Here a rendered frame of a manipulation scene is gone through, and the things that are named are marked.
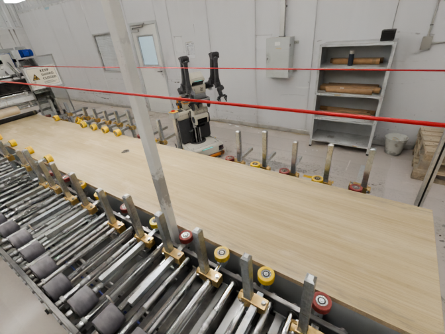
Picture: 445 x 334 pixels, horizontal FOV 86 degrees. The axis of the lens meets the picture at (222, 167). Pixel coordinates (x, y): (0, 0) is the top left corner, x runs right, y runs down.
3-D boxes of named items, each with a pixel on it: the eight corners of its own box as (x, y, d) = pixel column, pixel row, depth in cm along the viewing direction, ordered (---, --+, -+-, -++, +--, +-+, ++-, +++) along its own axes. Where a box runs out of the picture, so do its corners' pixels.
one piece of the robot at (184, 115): (177, 146, 416) (168, 98, 373) (205, 137, 439) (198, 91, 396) (186, 152, 391) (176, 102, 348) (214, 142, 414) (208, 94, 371)
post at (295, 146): (290, 190, 207) (294, 139, 182) (294, 191, 205) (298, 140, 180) (289, 192, 204) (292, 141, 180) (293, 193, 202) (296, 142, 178)
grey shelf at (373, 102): (315, 135, 441) (327, 41, 362) (371, 144, 395) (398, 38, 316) (308, 145, 410) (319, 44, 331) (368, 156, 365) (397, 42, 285)
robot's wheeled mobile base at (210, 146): (175, 152, 427) (172, 139, 414) (206, 142, 453) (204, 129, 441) (192, 167, 376) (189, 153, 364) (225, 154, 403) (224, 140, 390)
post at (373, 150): (355, 203, 179) (370, 146, 154) (361, 205, 177) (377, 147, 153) (355, 206, 177) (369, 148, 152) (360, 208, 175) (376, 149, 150)
